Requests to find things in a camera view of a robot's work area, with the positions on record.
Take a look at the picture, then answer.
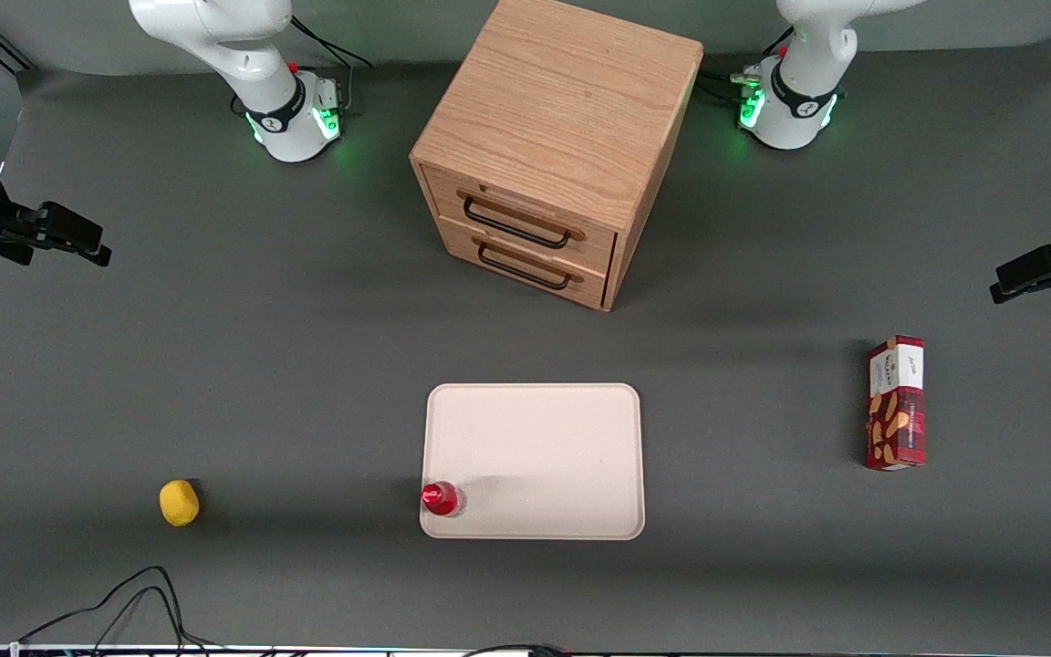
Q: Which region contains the black left arm base cable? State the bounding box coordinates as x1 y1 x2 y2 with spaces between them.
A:
696 27 796 103

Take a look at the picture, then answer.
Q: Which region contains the wooden drawer with long handle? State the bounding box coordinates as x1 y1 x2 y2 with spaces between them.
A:
421 164 619 275

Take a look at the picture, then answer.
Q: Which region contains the red cookie box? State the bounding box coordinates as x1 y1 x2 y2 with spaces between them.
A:
863 335 928 473

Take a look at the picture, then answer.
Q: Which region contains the black right arm base cable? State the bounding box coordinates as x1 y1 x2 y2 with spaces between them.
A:
288 16 374 118

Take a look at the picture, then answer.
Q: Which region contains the long black metal drawer handle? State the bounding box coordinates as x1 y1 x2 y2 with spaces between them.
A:
463 195 573 250

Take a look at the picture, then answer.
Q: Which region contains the short black metal drawer handle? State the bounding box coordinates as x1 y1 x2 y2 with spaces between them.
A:
476 241 575 292

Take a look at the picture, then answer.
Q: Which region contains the black floor cable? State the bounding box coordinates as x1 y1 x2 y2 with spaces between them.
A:
18 565 221 654
460 642 574 657

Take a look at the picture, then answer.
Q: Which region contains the red capped bottle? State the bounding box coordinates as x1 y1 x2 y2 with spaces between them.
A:
421 481 468 518

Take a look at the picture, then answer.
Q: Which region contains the yellow lemon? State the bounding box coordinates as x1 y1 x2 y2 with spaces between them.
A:
159 479 202 528

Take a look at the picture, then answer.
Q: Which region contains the black arm base cable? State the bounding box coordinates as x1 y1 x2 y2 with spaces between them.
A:
288 16 374 118
696 27 796 103

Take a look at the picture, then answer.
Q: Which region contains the wooden drawer with short handle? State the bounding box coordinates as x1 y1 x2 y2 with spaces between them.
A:
439 215 615 312

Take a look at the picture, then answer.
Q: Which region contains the aluminium frame bar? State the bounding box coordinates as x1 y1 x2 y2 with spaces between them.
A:
0 25 37 75

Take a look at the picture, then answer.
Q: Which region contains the cream plastic tray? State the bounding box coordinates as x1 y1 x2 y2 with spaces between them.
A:
420 382 647 541

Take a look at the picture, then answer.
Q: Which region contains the wooden drawer cabinet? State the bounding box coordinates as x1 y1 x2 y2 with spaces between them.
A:
409 0 705 314

